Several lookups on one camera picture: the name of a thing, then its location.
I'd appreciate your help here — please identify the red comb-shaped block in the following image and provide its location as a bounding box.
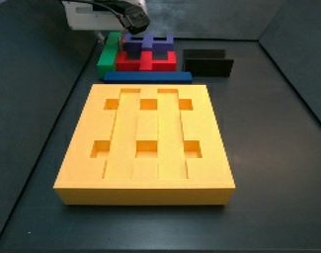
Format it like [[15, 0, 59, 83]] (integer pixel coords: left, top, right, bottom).
[[115, 51, 177, 71]]

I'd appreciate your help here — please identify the blue rectangular bar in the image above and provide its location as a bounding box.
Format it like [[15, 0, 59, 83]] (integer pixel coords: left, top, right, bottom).
[[103, 71, 193, 84]]

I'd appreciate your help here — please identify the black cable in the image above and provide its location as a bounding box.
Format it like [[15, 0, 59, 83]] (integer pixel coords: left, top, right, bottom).
[[62, 0, 152, 36]]

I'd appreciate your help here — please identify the purple comb-shaped block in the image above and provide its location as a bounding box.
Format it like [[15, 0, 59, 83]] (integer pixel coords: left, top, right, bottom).
[[122, 34, 174, 59]]

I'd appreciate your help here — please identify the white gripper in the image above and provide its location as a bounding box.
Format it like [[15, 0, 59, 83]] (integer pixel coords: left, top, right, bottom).
[[61, 0, 149, 31]]

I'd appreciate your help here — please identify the yellow slotted board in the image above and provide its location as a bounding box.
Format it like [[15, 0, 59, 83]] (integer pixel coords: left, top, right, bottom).
[[54, 84, 236, 206]]

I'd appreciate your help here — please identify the green rectangular bar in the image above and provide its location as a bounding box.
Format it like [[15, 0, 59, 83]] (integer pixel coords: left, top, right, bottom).
[[97, 32, 122, 78]]

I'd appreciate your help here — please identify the black angle bracket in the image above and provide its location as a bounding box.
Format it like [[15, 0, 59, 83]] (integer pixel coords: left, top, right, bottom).
[[182, 49, 234, 77]]

